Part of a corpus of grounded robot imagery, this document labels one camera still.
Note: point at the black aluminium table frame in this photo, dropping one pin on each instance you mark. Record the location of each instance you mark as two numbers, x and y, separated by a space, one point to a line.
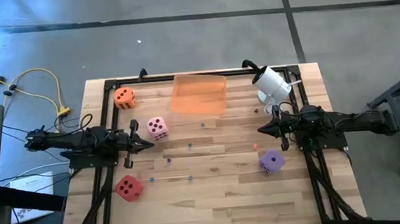
236 72

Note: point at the large red foam die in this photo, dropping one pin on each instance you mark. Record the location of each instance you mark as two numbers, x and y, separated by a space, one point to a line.
129 188

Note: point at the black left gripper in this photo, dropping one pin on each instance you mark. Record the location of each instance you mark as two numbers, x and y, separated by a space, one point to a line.
130 143

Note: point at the black beam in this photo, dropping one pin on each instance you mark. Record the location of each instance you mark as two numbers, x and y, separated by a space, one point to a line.
29 199

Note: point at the large purple foam die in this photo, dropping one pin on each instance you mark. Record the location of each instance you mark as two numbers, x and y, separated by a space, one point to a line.
272 161

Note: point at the orange translucent plastic bin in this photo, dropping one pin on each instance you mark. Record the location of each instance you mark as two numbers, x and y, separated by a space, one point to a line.
199 95

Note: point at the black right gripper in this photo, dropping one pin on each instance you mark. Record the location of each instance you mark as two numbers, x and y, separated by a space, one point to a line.
284 128

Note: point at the large orange foam die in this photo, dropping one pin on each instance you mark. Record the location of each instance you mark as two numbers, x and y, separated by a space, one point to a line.
124 98

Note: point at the white cardboard box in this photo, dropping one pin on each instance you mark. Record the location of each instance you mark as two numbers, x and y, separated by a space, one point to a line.
32 184

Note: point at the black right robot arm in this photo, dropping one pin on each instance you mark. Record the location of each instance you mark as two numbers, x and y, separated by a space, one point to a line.
349 120

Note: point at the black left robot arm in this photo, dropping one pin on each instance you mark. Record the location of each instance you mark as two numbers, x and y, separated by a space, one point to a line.
79 139

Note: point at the black curved clamp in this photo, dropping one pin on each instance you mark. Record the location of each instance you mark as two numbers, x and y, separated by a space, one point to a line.
250 64
142 73

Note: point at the large pink foam die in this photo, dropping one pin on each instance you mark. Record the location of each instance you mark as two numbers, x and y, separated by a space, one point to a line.
158 128

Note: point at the small orange die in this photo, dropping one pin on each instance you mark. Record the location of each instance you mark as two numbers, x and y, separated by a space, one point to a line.
255 146

